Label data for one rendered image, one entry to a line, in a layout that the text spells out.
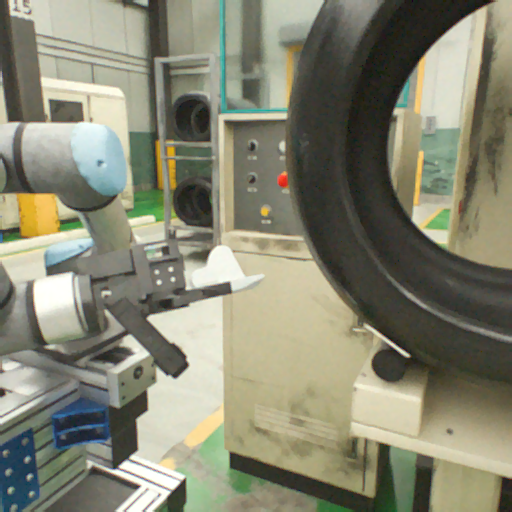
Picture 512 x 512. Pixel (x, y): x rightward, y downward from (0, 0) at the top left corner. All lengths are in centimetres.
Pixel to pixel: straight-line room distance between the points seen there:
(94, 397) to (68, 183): 59
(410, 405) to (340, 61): 43
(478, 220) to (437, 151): 906
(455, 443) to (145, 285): 45
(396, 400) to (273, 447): 111
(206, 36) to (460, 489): 1158
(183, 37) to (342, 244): 1207
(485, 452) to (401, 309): 23
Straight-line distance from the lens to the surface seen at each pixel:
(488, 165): 96
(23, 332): 55
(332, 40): 58
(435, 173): 1003
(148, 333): 55
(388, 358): 65
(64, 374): 128
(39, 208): 635
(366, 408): 70
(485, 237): 97
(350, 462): 167
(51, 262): 121
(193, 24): 1245
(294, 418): 166
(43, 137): 83
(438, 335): 59
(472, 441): 73
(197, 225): 467
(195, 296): 52
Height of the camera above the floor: 119
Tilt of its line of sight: 15 degrees down
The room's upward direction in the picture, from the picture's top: straight up
